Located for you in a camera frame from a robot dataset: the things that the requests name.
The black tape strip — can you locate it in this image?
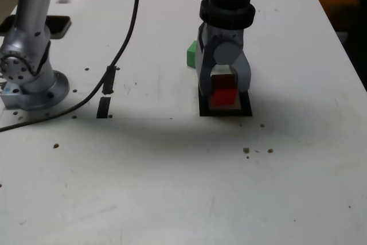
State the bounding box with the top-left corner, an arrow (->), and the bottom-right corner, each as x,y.
96,65 -> 118,119

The thick black cable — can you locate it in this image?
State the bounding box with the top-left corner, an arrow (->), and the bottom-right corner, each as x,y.
0,0 -> 144,133

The green cube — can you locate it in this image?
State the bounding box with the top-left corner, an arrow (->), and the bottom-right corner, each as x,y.
186,40 -> 198,68

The red cube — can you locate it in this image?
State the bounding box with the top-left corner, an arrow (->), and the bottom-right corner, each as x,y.
210,74 -> 239,106

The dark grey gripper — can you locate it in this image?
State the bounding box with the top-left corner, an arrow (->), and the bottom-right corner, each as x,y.
194,23 -> 253,98

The black tape square outline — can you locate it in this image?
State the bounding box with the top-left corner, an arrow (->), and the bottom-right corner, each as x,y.
198,87 -> 253,118

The black phone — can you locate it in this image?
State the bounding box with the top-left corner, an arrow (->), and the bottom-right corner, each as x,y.
0,15 -> 72,40

